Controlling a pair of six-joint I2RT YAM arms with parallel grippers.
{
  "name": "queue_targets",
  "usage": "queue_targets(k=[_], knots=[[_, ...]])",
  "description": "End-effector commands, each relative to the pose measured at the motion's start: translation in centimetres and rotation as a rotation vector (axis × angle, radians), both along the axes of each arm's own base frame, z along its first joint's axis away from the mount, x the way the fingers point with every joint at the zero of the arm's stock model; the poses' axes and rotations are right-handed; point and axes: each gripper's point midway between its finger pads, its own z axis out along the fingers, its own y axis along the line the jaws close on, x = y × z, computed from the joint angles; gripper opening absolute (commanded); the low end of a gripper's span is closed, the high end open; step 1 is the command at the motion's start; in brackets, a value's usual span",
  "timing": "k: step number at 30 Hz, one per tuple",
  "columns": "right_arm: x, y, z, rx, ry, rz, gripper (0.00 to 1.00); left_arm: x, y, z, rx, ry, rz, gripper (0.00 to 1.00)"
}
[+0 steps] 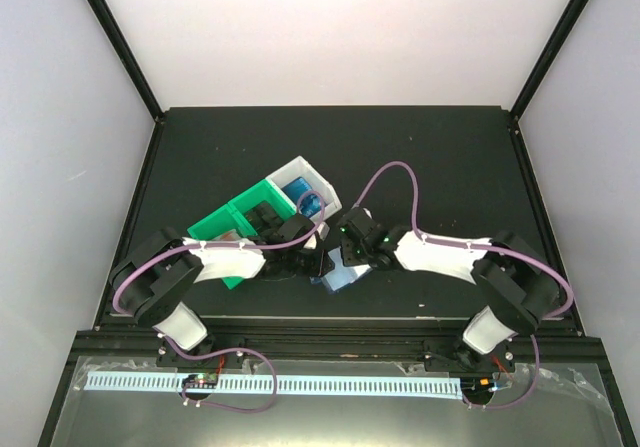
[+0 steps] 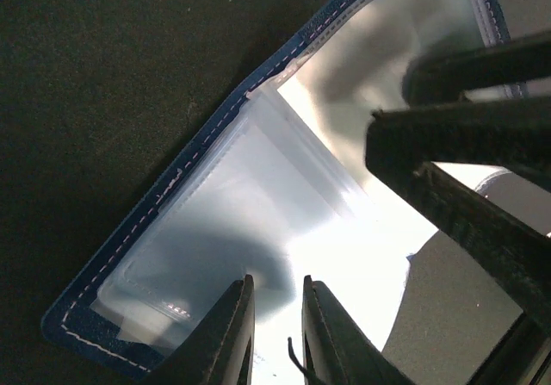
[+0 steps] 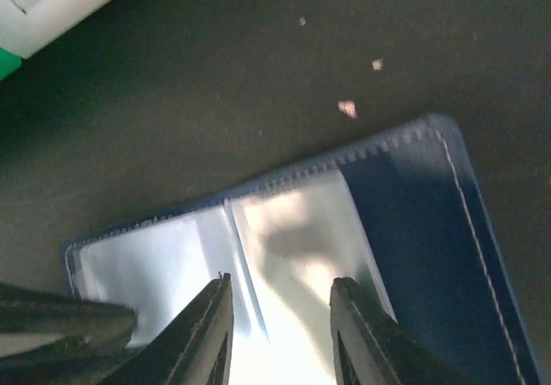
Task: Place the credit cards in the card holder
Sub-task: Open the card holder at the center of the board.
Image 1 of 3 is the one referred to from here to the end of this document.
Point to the middle green plastic bin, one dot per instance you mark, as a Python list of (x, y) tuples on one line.
[(263, 191)]

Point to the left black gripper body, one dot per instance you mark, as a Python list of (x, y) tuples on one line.
[(302, 266)]

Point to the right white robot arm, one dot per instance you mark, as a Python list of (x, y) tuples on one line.
[(507, 271)]

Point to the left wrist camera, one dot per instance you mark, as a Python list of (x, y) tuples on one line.
[(318, 237)]

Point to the white slotted cable duct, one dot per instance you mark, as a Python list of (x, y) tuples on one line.
[(301, 385)]

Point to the white plastic bin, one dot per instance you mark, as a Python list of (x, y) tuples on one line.
[(300, 167)]

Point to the black cards in green bin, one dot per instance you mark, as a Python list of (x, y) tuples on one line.
[(263, 217)]

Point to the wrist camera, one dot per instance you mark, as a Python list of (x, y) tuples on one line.
[(356, 224), (318, 237)]

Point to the blue cards in white bin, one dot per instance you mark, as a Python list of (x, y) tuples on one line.
[(300, 192)]

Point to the frame post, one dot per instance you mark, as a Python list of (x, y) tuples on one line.
[(121, 47), (561, 32)]

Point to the left controller board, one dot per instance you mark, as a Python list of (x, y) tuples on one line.
[(200, 381)]

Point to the orange cards in near bin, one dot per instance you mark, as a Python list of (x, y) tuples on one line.
[(230, 235)]

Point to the right frame post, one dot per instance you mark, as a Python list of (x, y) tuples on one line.
[(561, 32)]

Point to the near green plastic bin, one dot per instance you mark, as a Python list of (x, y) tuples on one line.
[(220, 222)]

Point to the controller board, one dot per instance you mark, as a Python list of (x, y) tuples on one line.
[(482, 385), (200, 381)]

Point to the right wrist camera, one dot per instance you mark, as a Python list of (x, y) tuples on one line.
[(356, 224)]

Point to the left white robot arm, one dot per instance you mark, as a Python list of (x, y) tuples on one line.
[(151, 282)]

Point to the green plastic bin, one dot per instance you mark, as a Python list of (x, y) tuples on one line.
[(263, 191), (220, 222)]

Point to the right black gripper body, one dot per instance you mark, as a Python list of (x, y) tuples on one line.
[(354, 258)]

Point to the left frame post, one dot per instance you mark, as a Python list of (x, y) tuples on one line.
[(121, 47)]

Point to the blue card holder wallet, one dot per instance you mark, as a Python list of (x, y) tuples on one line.
[(335, 280)]

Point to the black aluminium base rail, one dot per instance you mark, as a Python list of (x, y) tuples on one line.
[(402, 339)]

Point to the right controller board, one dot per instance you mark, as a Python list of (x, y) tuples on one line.
[(482, 385)]

